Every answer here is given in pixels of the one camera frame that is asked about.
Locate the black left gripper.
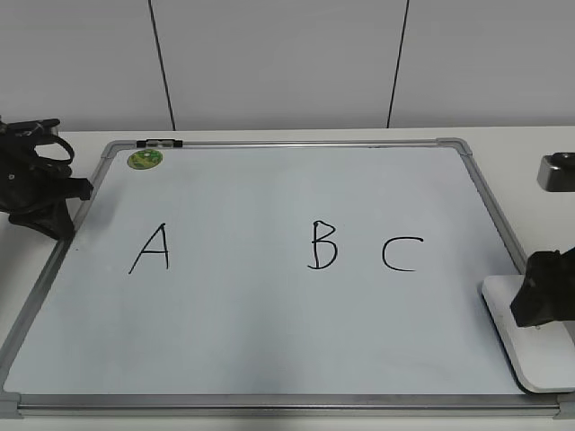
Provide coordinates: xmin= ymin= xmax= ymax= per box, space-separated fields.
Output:
xmin=1 ymin=122 xmax=93 ymax=240

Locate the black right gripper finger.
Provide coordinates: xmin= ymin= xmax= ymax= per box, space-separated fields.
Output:
xmin=510 ymin=249 xmax=574 ymax=327

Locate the white whiteboard eraser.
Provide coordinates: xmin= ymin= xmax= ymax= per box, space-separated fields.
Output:
xmin=481 ymin=275 xmax=574 ymax=393

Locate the green round sticker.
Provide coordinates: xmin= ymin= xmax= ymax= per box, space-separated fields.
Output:
xmin=127 ymin=149 xmax=164 ymax=171

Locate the black hanging clip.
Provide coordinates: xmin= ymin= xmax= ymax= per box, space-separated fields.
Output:
xmin=136 ymin=138 xmax=183 ymax=148

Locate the aluminium framed whiteboard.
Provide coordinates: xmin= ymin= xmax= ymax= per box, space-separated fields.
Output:
xmin=1 ymin=138 xmax=574 ymax=418

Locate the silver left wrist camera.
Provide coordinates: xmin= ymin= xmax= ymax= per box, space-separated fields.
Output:
xmin=4 ymin=119 xmax=60 ymax=136

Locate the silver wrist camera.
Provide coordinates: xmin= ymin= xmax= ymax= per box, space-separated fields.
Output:
xmin=537 ymin=152 xmax=575 ymax=192
xmin=4 ymin=119 xmax=60 ymax=136

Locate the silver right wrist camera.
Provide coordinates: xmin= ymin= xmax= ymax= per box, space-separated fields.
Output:
xmin=537 ymin=152 xmax=575 ymax=192

